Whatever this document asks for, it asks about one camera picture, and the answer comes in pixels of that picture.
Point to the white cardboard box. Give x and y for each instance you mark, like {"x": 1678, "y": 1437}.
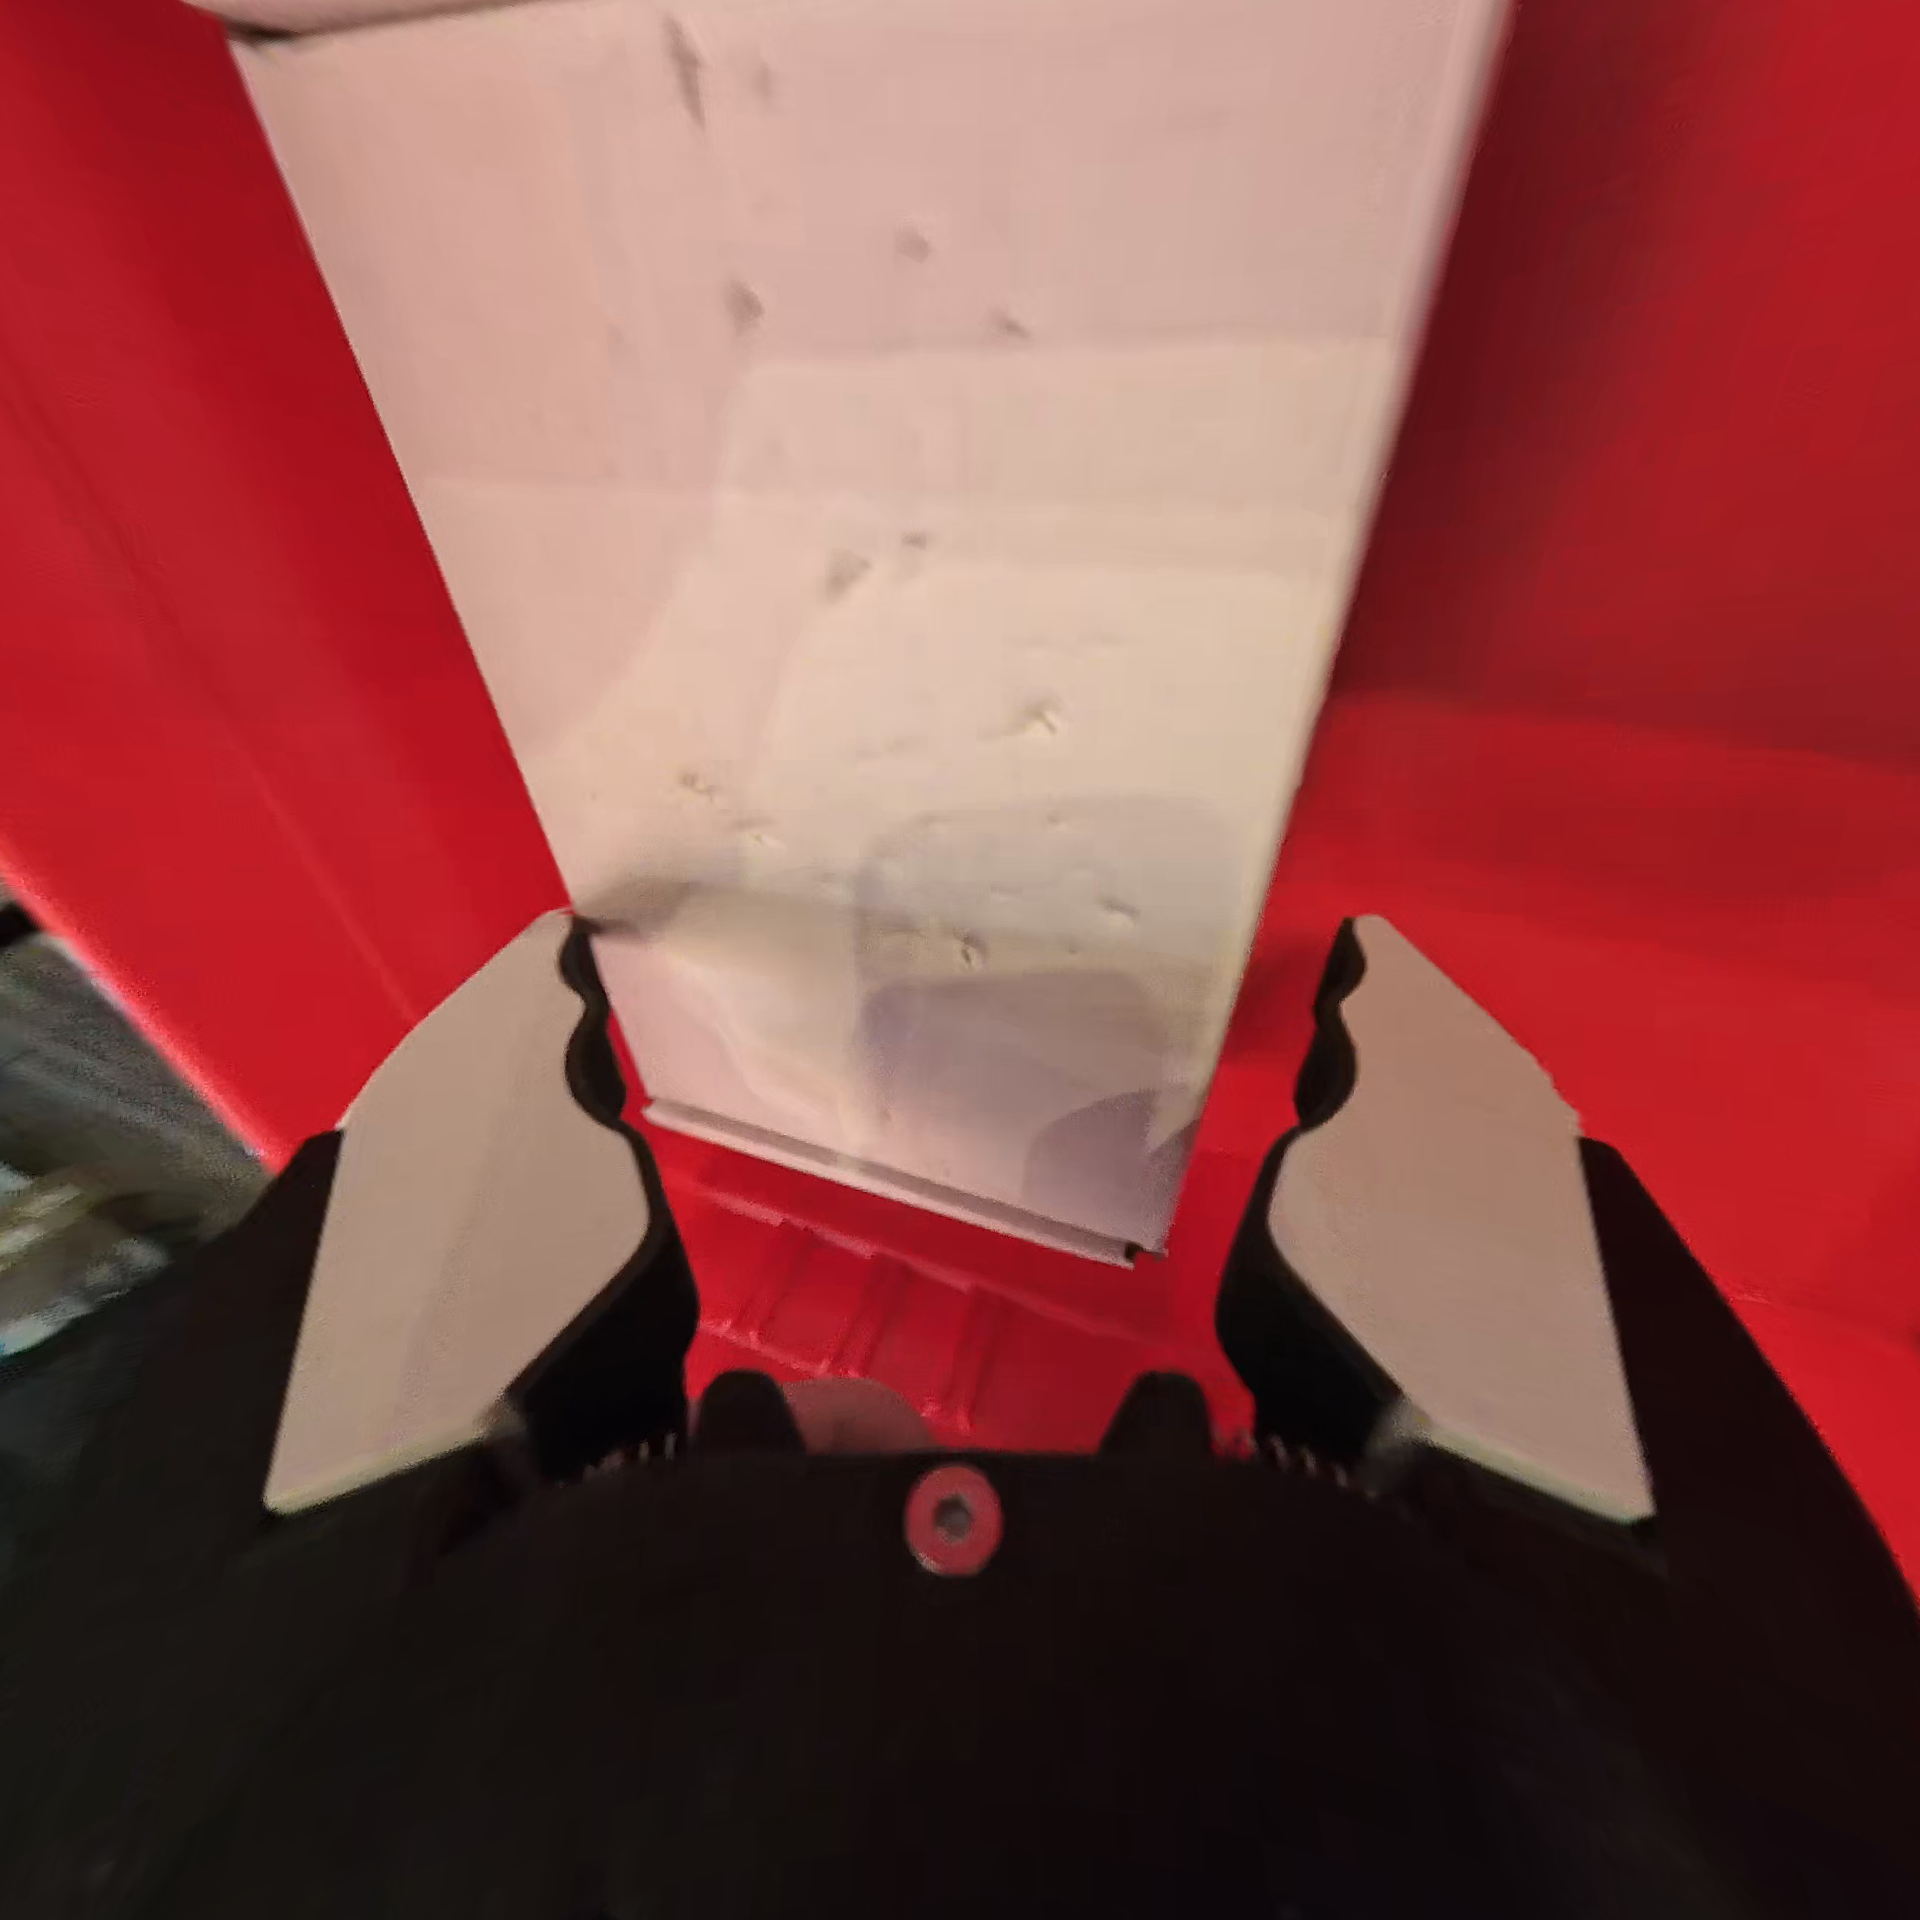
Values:
{"x": 900, "y": 599}

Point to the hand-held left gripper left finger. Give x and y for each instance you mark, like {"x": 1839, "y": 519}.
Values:
{"x": 451, "y": 1230}

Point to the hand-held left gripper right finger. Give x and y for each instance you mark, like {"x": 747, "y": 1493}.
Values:
{"x": 1455, "y": 1245}

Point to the red plastic bin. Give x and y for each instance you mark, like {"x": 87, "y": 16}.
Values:
{"x": 1622, "y": 902}

